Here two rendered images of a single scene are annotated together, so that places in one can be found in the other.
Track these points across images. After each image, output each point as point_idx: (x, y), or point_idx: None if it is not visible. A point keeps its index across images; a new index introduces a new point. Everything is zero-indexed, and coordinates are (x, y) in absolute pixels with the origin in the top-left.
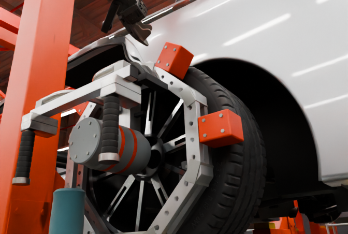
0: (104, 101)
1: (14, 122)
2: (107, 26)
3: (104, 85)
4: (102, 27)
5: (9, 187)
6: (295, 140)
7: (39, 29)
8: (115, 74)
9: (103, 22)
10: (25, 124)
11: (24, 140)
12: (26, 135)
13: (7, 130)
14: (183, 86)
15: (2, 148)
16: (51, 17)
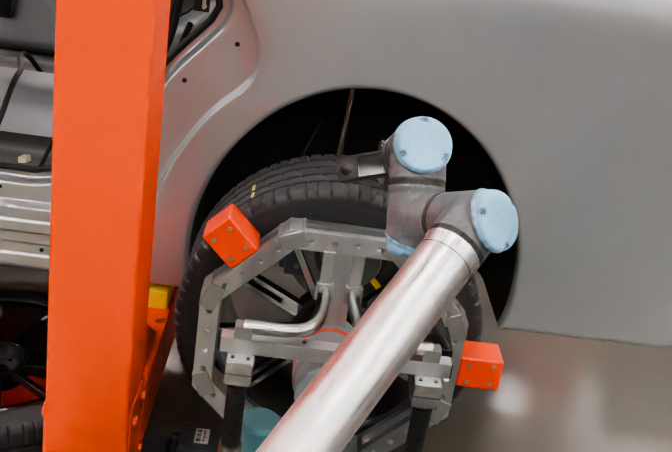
0: (421, 417)
1: (109, 290)
2: (355, 181)
3: (422, 395)
4: (346, 181)
5: (124, 399)
6: (453, 191)
7: (151, 81)
8: (441, 389)
9: (355, 179)
10: (237, 379)
11: (240, 402)
12: (241, 395)
13: (86, 296)
14: (453, 312)
15: (80, 326)
16: (159, 24)
